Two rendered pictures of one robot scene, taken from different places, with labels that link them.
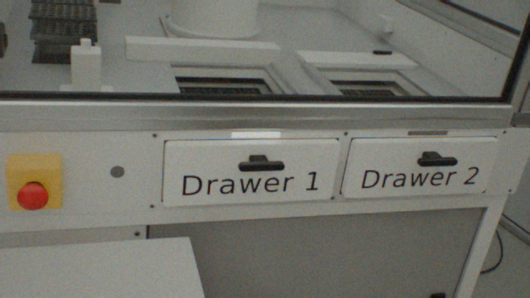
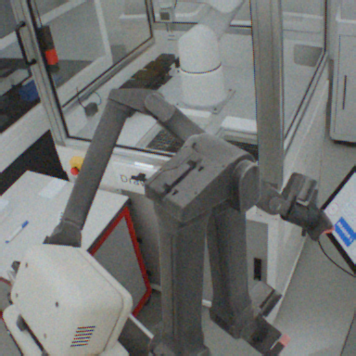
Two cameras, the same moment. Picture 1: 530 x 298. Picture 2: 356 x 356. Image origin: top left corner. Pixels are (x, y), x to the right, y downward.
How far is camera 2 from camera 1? 1.32 m
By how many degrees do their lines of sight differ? 45
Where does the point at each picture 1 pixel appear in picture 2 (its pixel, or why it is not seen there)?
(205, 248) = (142, 203)
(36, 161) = (77, 160)
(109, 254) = (100, 195)
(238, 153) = (135, 171)
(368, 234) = not seen: hidden behind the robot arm
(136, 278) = (98, 206)
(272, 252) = not seen: hidden behind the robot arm
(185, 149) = (118, 165)
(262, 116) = (145, 158)
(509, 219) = not seen: outside the picture
